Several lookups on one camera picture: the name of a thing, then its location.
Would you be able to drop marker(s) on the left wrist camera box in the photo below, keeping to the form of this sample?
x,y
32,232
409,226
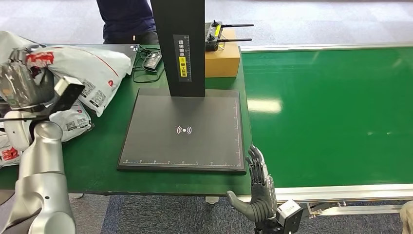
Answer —
x,y
69,93

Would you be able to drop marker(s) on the person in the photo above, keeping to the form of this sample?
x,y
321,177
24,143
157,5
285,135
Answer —
x,y
125,16

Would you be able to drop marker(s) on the brown cardboard box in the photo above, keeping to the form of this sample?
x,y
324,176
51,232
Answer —
x,y
222,63

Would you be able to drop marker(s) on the dark laptop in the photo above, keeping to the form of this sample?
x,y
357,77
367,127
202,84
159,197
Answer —
x,y
127,49

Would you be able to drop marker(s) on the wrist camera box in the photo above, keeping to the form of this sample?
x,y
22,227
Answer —
x,y
288,214
69,93

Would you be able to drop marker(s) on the aluminium conveyor frame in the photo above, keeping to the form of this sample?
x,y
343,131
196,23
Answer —
x,y
355,192

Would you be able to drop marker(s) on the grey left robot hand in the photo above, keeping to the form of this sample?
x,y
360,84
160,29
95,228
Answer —
x,y
22,85

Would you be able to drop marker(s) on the black inbound scanner machine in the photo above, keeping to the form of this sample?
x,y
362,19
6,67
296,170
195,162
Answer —
x,y
161,135

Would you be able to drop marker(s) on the black power adapter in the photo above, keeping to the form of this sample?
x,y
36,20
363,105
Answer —
x,y
153,61

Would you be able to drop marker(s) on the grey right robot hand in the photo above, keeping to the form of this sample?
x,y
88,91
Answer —
x,y
261,197

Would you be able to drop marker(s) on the green table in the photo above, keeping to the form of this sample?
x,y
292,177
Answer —
x,y
106,145

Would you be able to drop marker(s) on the yellow and grey label sticker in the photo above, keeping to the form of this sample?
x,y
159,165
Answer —
x,y
182,66

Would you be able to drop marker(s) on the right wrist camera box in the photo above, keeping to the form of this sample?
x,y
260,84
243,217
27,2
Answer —
x,y
288,214

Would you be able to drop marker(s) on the green conveyor belt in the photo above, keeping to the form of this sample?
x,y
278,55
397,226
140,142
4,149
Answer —
x,y
322,113

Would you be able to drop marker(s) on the black remote controller with antennas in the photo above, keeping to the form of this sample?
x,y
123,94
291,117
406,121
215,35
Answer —
x,y
211,45

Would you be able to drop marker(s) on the grey courier bag red print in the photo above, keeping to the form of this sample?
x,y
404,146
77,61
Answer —
x,y
74,122
93,68

